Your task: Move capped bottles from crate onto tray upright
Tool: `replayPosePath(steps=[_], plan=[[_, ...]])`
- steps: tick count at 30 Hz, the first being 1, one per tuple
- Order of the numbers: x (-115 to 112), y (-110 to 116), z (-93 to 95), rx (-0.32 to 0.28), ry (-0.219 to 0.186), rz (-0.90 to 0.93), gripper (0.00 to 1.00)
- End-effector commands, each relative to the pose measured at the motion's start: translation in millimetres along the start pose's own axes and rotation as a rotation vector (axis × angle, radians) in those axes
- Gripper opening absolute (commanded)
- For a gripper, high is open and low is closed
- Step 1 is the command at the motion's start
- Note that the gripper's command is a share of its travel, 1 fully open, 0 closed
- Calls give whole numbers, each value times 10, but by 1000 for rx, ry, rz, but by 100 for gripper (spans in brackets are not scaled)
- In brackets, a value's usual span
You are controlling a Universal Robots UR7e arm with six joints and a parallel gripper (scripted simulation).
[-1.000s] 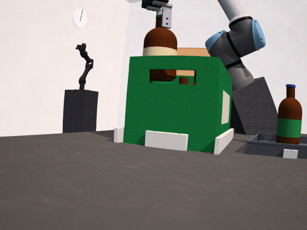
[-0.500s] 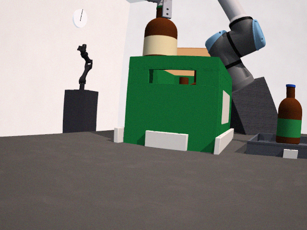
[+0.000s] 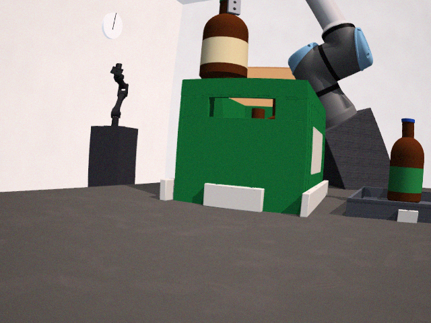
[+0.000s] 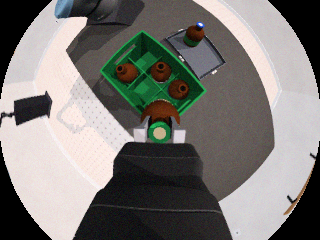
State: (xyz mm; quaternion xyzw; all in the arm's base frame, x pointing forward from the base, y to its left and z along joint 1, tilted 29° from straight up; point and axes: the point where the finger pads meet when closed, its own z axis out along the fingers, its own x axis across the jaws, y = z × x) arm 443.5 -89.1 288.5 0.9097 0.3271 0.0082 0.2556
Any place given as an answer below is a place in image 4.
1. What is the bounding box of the green crate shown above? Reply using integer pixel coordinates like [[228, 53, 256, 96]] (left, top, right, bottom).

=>
[[100, 30, 207, 116]]

